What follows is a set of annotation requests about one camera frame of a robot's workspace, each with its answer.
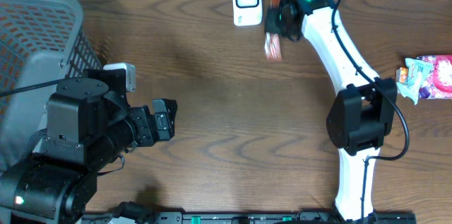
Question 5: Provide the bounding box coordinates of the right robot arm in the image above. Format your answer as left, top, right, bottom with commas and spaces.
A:
266, 0, 396, 223

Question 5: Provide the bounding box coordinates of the purple sanitary pad pack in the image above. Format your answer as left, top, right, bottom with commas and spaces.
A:
418, 54, 451, 100

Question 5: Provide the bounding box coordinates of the teal snack packet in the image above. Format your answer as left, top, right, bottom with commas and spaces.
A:
400, 58, 433, 105

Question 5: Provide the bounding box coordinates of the white barcode scanner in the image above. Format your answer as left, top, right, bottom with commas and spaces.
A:
232, 0, 263, 27

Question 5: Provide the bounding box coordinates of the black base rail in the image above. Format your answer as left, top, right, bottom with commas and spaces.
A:
81, 211, 417, 224

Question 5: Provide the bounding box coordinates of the orange white snack packet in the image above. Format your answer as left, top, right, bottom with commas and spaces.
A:
395, 67, 409, 93

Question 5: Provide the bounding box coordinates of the grey plastic shopping basket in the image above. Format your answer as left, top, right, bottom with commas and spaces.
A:
1, 0, 102, 171

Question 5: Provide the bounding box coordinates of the red-orange snack bar wrapper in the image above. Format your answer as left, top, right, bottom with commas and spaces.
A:
264, 0, 283, 61

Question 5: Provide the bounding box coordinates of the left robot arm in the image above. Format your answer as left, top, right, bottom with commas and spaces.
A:
1, 78, 177, 223

